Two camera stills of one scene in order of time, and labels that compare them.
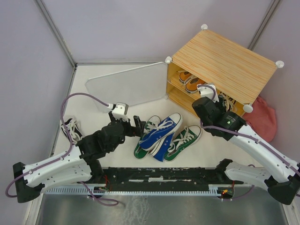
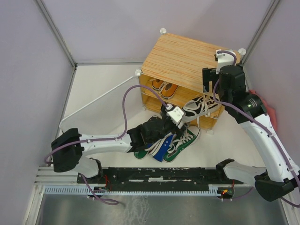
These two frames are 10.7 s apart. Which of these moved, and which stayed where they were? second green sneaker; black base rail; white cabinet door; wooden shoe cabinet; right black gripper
Moved: right black gripper; white cabinet door; wooden shoe cabinet
Stayed: black base rail; second green sneaker
